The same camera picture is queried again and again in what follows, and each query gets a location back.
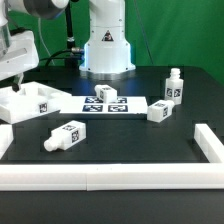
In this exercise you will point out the white AprilTag base sheet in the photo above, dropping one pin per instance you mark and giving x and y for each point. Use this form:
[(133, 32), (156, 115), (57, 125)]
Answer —
[(92, 105)]

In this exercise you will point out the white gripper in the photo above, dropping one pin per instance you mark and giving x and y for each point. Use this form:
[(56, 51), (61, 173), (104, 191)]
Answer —
[(21, 56)]

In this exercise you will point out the white U-shaped obstacle fence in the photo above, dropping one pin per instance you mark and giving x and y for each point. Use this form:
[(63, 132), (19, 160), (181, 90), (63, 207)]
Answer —
[(209, 175)]

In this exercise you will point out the white square tabletop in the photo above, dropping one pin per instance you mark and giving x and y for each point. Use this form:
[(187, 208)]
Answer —
[(32, 100)]

